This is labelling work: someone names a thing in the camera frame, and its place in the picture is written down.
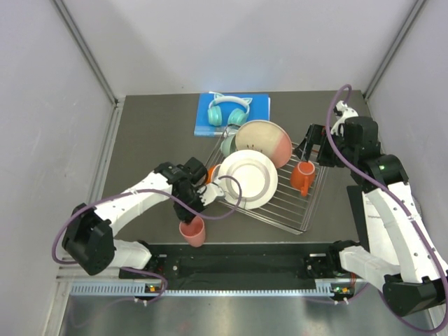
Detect pink cream floral plate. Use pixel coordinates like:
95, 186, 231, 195
235, 120, 293, 169

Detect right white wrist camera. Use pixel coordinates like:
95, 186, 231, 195
330, 100, 358, 137

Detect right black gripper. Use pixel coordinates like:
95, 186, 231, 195
293, 124, 356, 169

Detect blue book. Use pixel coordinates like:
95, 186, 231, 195
194, 92, 271, 137

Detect white blue-rimmed plate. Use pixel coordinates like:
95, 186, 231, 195
218, 150, 278, 210

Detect mint green bowl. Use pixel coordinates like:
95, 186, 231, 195
220, 134, 237, 158

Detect pink plastic cup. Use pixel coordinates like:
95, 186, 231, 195
179, 216, 206, 248

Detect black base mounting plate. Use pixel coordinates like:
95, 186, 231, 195
115, 243, 368, 291

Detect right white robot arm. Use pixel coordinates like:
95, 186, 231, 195
293, 117, 447, 316

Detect black clipboard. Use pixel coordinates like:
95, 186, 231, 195
346, 185, 370, 251

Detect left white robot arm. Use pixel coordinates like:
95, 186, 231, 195
62, 157, 207, 278

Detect grey slotted cable duct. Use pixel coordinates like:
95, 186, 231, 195
69, 280, 354, 298

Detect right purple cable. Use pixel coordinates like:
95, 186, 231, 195
325, 83, 448, 333

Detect orange mug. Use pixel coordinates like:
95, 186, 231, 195
290, 161, 316, 197

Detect teal cat-ear headphones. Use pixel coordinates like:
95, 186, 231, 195
207, 92, 253, 127

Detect orange white bowl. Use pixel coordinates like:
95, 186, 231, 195
206, 164, 221, 184

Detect chrome wire dish rack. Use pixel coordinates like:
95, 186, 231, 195
205, 125, 327, 235

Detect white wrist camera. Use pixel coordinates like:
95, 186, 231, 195
330, 100, 358, 137
197, 183, 225, 207

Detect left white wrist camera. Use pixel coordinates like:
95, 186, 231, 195
197, 183, 225, 207

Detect white paper sheet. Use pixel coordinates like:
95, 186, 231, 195
409, 196, 423, 221

